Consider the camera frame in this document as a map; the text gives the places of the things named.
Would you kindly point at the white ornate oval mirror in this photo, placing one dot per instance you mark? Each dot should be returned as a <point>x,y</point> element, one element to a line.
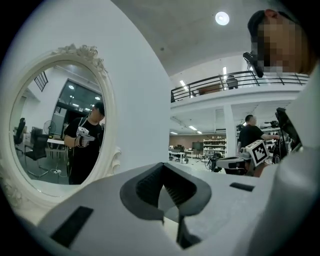
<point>50,100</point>

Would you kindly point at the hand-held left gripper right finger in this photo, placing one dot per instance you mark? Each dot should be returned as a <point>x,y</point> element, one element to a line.
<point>197,193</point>

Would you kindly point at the white storage shelf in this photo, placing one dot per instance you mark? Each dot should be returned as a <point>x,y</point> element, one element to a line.
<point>215,147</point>

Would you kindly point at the person's right forearm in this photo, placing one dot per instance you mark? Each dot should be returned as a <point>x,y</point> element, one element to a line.
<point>259,171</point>

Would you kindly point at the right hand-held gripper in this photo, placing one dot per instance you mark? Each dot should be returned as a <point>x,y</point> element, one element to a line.
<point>257,153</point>

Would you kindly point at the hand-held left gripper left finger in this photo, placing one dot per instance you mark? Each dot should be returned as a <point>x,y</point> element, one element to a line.
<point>131,196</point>

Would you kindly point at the black head-worn camera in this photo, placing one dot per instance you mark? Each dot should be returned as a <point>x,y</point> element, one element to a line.
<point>255,63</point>

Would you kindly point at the round ceiling lamp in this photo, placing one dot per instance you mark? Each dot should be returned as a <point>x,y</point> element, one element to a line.
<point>222,18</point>

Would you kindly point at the black balcony railing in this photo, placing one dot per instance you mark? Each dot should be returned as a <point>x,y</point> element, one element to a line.
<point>240,79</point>

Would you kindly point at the person's head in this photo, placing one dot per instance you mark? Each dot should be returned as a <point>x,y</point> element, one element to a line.
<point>282,42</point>

